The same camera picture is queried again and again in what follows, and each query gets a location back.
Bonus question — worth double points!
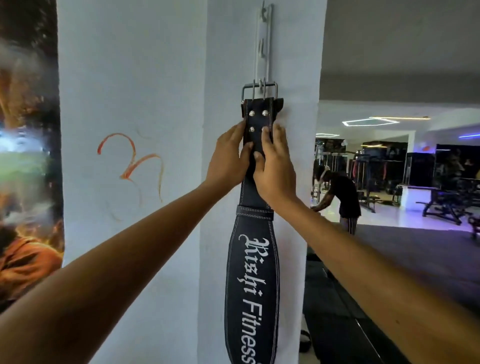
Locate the person's left forearm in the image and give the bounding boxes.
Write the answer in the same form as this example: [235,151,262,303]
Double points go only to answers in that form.
[0,181,241,364]

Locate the white wall hooks rail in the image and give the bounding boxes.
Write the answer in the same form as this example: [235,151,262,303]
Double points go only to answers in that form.
[254,1,275,93]

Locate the black white-print fitness belt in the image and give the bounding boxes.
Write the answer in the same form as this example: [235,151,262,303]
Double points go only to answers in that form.
[224,80,285,364]

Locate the large orange figure poster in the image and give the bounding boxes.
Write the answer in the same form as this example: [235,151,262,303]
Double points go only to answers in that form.
[0,0,65,312]

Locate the person's left hand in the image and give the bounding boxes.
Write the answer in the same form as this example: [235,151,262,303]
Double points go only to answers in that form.
[204,120,256,194]

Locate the person's right hand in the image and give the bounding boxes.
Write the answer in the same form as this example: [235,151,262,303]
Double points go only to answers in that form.
[252,122,299,205]

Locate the large wall mirror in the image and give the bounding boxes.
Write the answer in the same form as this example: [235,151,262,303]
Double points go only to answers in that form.
[299,0,480,364]

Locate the person's right forearm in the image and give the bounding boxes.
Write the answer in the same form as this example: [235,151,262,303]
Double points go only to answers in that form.
[271,193,480,364]

